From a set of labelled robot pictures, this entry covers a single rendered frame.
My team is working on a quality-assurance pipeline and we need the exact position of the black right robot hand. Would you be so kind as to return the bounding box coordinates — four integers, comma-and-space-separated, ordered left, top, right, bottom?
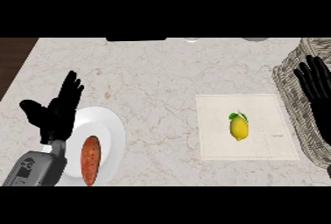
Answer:
293, 54, 331, 179

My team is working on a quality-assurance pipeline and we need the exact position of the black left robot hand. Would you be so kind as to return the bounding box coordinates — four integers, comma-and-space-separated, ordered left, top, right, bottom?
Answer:
18, 70, 86, 145

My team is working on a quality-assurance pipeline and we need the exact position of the grey wicker basket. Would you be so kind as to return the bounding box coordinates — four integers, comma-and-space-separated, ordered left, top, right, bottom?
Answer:
271, 38, 331, 171

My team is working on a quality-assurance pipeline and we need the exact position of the yellow lemon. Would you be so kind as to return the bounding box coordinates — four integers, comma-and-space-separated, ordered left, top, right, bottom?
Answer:
228, 109, 252, 142

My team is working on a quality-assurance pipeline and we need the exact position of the cream placemat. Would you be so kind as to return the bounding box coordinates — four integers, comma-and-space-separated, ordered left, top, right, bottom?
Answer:
196, 93, 302, 161

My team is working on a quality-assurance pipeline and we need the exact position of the white plate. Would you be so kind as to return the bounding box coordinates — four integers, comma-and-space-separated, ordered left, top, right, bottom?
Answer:
55, 106, 128, 187

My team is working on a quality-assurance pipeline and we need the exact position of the orange sweet potato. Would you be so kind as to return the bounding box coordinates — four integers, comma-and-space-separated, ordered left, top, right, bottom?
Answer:
80, 135, 103, 187

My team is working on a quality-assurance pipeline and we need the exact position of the grey round object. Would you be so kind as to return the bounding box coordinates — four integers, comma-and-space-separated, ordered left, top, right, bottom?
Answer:
241, 37, 271, 43

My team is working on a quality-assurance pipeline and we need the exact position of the black appliance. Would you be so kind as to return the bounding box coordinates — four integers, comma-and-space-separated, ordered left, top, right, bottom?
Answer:
106, 37, 169, 42

